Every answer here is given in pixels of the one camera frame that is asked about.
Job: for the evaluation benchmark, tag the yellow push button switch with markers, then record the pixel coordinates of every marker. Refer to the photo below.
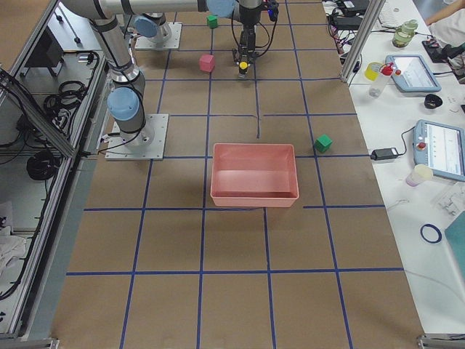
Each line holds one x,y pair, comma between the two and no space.
242,69

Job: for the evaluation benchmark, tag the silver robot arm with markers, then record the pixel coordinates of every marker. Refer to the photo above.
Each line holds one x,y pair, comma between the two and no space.
224,9
125,102

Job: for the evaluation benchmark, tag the green cube near gripper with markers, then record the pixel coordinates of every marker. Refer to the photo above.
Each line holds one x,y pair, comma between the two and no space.
212,21

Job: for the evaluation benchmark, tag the pink cube centre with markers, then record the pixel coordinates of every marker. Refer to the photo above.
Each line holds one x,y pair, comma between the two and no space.
207,63

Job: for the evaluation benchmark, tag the green cube at table edge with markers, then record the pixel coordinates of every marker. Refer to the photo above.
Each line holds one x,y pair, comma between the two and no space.
323,143

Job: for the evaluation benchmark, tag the pink plastic bin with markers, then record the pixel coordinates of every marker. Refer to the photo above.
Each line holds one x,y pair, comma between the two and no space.
254,175

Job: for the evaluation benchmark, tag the yellow tape roll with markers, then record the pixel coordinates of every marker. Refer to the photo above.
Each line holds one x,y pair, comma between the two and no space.
372,71

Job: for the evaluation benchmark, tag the clear bottle red cap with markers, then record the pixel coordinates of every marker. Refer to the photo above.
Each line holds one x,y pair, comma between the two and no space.
384,75

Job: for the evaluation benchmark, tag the green water bottle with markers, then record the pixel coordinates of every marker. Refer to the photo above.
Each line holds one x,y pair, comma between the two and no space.
404,33

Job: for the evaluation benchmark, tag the teach pendant far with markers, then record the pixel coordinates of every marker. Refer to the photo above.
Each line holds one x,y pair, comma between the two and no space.
415,75

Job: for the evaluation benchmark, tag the teach pendant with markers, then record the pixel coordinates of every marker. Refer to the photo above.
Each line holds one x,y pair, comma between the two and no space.
440,147
415,75

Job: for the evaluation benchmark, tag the black power brick right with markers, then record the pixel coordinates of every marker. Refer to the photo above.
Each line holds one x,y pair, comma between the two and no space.
381,154

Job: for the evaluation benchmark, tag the person in beige clothes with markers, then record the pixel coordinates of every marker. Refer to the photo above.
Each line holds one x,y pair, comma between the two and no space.
447,25

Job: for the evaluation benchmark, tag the translucent plastic cup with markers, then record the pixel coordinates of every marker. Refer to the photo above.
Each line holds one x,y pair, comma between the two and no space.
420,173

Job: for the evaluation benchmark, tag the teach pendant near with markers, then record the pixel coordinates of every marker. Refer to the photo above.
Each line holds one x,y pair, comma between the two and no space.
440,147

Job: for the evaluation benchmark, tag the teal notebook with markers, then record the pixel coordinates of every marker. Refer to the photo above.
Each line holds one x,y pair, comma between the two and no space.
455,236

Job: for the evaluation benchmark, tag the white crumpled cloth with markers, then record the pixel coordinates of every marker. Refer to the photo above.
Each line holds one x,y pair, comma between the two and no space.
12,247

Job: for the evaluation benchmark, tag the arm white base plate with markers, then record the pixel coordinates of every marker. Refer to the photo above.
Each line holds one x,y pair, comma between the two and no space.
148,144
158,37

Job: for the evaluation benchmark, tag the aluminium frame post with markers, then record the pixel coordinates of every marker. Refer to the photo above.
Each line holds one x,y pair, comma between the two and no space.
367,24

